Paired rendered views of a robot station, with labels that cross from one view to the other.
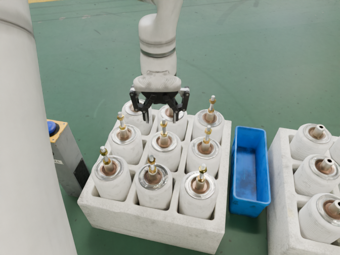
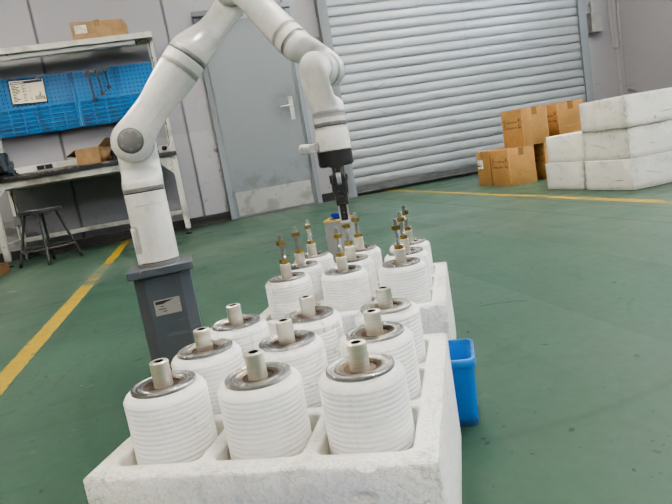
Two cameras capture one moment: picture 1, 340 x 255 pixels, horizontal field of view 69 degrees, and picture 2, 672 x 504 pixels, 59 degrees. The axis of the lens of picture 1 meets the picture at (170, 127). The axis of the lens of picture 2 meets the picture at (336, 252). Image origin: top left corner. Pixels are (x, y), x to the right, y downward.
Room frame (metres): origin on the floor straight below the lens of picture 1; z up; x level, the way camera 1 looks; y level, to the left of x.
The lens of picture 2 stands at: (0.41, -1.27, 0.48)
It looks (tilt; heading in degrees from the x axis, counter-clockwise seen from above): 9 degrees down; 90
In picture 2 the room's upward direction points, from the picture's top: 10 degrees counter-clockwise
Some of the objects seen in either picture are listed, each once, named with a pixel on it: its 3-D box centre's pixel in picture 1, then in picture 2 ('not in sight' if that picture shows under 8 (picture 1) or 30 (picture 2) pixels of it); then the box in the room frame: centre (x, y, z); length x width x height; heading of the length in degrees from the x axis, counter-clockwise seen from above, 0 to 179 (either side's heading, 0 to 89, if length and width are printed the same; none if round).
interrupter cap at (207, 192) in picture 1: (199, 185); (287, 277); (0.30, -0.07, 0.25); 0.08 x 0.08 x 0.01
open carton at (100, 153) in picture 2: not in sight; (93, 153); (-1.70, 4.42, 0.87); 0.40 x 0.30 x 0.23; 179
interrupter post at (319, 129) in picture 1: (318, 130); (384, 298); (0.47, -0.43, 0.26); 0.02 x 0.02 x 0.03
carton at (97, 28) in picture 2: not in sight; (100, 32); (-1.43, 4.58, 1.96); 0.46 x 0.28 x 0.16; 9
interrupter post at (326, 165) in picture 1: (326, 164); (307, 307); (0.35, -0.40, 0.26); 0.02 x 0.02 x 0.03
